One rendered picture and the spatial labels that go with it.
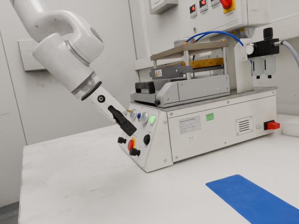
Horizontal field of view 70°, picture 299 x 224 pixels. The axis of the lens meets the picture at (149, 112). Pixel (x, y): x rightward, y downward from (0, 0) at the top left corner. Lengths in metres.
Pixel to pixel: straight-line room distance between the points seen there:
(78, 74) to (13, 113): 1.63
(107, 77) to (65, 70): 1.72
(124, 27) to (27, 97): 1.17
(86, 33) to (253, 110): 0.59
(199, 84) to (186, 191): 0.32
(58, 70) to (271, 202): 0.55
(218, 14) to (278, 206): 0.67
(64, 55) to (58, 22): 0.11
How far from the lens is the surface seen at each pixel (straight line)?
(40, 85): 2.15
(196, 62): 0.76
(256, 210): 0.49
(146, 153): 0.66
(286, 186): 0.58
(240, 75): 0.81
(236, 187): 0.56
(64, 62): 0.56
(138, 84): 0.80
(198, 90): 0.68
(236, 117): 0.78
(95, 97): 0.56
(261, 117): 0.87
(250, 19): 0.84
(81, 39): 0.56
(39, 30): 0.68
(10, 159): 2.23
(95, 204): 0.56
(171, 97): 0.63
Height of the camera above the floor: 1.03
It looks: 9 degrees down
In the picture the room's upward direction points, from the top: 8 degrees counter-clockwise
